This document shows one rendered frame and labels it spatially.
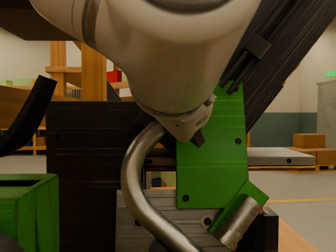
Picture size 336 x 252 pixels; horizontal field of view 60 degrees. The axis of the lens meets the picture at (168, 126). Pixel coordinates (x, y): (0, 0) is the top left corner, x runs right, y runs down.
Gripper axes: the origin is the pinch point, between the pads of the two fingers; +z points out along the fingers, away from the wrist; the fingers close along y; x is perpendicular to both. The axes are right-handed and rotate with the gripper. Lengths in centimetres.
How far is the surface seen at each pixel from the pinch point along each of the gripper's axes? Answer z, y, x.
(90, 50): 69, 54, -12
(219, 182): 2.8, -12.5, 0.5
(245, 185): 2.5, -15.6, -2.0
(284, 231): 38, -38, -9
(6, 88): 16.2, 31.0, 16.3
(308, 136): 579, -152, -313
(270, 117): 899, -95, -437
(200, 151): 2.8, -7.0, -0.7
